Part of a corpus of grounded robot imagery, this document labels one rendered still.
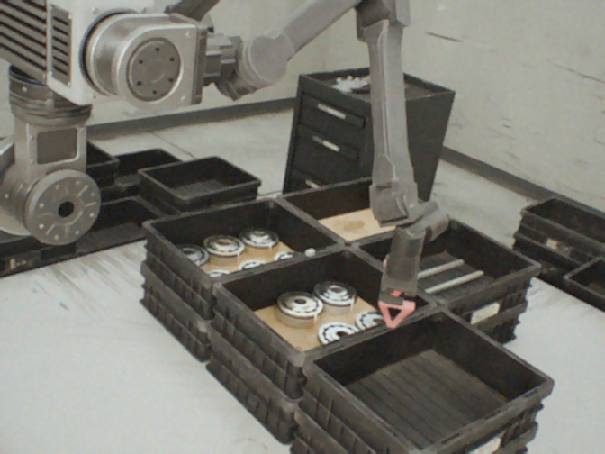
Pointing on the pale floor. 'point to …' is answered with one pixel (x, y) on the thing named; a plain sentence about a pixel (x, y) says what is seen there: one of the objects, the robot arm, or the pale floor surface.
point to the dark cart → (360, 131)
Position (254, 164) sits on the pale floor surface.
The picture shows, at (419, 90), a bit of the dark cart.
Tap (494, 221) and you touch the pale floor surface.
